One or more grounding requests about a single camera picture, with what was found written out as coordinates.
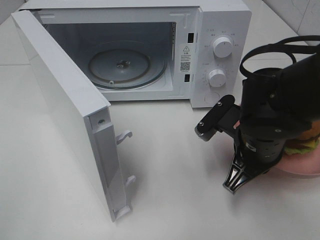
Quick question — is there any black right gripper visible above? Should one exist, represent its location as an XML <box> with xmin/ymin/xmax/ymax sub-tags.
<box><xmin>222</xmin><ymin>124</ymin><xmax>289</xmax><ymax>195</ymax></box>

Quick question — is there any pink round plate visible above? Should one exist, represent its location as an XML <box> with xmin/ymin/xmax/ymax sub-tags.
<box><xmin>233</xmin><ymin>119</ymin><xmax>320</xmax><ymax>179</ymax></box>

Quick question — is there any burger with lettuce and cheese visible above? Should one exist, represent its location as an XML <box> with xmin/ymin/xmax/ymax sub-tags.
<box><xmin>284</xmin><ymin>130</ymin><xmax>320</xmax><ymax>155</ymax></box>

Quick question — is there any white round door button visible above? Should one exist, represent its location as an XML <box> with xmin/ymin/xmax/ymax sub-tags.
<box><xmin>204</xmin><ymin>92</ymin><xmax>220</xmax><ymax>106</ymax></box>

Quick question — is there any white microwave door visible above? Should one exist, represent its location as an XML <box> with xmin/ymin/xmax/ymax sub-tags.
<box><xmin>12</xmin><ymin>10</ymin><xmax>136</xmax><ymax>221</ymax></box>

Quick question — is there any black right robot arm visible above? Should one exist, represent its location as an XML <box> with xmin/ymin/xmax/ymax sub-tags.
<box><xmin>222</xmin><ymin>53</ymin><xmax>320</xmax><ymax>194</ymax></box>

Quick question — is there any lower white round knob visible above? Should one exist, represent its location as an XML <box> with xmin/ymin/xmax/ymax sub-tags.
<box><xmin>207</xmin><ymin>69</ymin><xmax>227</xmax><ymax>88</ymax></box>

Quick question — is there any white round knob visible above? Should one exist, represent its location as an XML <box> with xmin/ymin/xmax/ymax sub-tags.
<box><xmin>211</xmin><ymin>35</ymin><xmax>234</xmax><ymax>58</ymax></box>
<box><xmin>207</xmin><ymin>69</ymin><xmax>227</xmax><ymax>88</ymax></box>

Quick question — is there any upper white round knob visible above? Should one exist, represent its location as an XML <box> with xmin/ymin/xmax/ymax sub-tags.
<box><xmin>211</xmin><ymin>35</ymin><xmax>234</xmax><ymax>58</ymax></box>

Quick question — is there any white microwave oven body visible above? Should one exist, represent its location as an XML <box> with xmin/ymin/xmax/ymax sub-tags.
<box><xmin>16</xmin><ymin>0</ymin><xmax>252</xmax><ymax>108</ymax></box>

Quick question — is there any white warning label sticker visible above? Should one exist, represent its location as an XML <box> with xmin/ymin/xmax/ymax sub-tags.
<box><xmin>178</xmin><ymin>43</ymin><xmax>193</xmax><ymax>73</ymax></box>

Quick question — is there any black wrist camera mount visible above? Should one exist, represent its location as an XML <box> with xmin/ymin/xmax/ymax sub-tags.
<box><xmin>194</xmin><ymin>94</ymin><xmax>241</xmax><ymax>142</ymax></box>

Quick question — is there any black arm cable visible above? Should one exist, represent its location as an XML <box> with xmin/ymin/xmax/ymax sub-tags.
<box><xmin>239</xmin><ymin>36</ymin><xmax>320</xmax><ymax>81</ymax></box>

